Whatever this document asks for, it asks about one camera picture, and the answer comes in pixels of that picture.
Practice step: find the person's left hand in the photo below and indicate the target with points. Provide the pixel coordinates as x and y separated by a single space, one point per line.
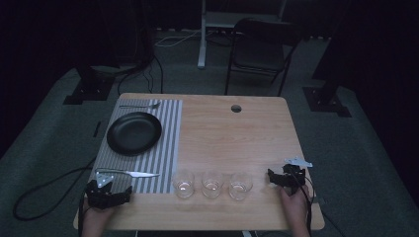
97 215

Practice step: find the white metal desk frame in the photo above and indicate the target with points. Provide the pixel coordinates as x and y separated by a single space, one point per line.
202 49

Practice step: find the black folding chair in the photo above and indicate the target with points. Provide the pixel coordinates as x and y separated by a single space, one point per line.
260 52

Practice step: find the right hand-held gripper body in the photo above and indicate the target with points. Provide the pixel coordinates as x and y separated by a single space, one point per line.
294 179

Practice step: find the black round plate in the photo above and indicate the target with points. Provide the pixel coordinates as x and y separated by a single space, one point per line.
134 133

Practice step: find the silver fork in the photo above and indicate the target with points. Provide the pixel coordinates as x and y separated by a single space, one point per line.
138 106

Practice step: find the small black floor object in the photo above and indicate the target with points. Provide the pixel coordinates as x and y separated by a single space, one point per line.
97 129

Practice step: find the grey striped placemat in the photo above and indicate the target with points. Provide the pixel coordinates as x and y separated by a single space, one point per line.
168 138

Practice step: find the person's right hand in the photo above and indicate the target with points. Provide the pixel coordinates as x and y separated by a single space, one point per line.
294 205

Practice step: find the silver table knife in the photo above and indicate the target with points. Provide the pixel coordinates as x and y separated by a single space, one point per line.
141 174

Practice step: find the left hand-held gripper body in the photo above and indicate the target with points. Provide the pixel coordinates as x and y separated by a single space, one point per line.
100 196

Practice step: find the black stand with base plate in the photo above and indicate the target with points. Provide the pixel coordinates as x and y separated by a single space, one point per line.
326 102
87 90

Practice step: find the clear drinking glass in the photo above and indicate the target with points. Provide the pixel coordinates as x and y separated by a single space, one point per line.
240 189
184 187
212 187

